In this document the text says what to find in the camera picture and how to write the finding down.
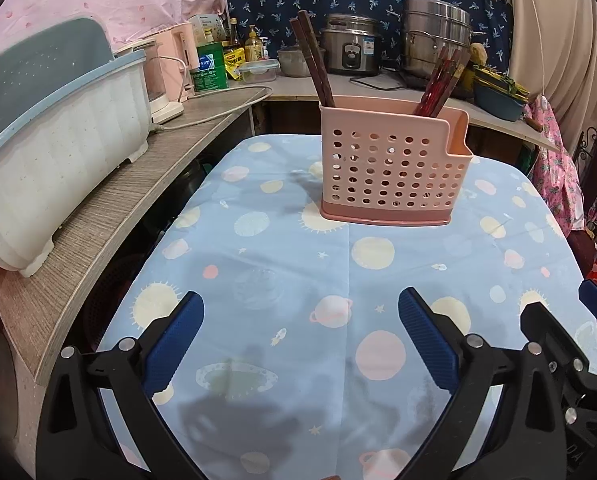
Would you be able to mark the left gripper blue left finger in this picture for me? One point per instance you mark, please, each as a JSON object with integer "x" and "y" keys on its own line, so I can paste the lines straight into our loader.
{"x": 75, "y": 437}

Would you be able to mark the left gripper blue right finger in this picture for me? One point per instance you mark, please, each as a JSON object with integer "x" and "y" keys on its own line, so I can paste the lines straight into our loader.
{"x": 526, "y": 437}

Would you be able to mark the bright red chopstick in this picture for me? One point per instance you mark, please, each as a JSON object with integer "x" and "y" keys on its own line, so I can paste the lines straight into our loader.
{"x": 442, "y": 64}
{"x": 438, "y": 86}

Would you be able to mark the dark red chopstick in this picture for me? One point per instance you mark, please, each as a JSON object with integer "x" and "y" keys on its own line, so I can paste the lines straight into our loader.
{"x": 313, "y": 44}
{"x": 309, "y": 59}

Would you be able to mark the maroon chopstick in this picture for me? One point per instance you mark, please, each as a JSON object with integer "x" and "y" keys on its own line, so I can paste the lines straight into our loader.
{"x": 450, "y": 80}

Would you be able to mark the pink floral cloth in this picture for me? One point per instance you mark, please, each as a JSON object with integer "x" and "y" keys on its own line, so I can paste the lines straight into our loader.
{"x": 554, "y": 173}

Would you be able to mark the wooden counter shelf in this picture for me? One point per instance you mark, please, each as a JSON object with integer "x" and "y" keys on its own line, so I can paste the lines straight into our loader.
{"x": 128, "y": 199}

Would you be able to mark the blue planet pattern tablecloth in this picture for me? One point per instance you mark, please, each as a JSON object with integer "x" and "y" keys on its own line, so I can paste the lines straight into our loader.
{"x": 302, "y": 368}

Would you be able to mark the dark blue plastic basin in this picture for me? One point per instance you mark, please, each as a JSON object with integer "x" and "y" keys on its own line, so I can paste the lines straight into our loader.
{"x": 499, "y": 94}

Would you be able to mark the pink perforated utensil holder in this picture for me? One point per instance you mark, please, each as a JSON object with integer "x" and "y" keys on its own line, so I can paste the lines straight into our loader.
{"x": 383, "y": 165}

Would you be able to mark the beige curtain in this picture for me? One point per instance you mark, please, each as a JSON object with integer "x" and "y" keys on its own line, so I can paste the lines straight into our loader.
{"x": 554, "y": 53}

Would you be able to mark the white dish drainer tub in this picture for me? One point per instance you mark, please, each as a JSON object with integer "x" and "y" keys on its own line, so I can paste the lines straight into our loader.
{"x": 61, "y": 149}

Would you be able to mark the large steel steamer pot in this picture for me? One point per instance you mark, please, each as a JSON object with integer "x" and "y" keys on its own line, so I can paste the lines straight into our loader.
{"x": 428, "y": 27}

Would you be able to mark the steel rice cooker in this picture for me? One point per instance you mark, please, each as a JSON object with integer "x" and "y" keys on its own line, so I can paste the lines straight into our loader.
{"x": 352, "y": 44}

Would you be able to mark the small steel lidded pot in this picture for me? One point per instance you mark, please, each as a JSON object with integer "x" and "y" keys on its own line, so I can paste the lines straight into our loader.
{"x": 292, "y": 62}

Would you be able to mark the clear lidded food container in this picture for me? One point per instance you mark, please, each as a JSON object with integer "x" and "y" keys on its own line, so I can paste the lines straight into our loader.
{"x": 255, "y": 72}

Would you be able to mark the grey-blue drainer lid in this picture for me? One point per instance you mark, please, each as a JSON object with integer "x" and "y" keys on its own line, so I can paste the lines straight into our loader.
{"x": 41, "y": 64}

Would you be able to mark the green box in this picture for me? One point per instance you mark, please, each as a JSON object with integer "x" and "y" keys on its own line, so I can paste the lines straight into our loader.
{"x": 211, "y": 74}

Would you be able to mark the yellow bottle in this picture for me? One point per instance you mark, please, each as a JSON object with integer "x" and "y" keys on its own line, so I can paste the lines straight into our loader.
{"x": 253, "y": 47}

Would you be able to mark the pink electric kettle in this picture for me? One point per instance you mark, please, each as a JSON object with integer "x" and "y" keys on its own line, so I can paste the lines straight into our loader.
{"x": 170, "y": 58}

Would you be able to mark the navy leaf pattern cloth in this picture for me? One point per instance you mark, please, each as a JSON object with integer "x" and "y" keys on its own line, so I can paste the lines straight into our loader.
{"x": 492, "y": 20}

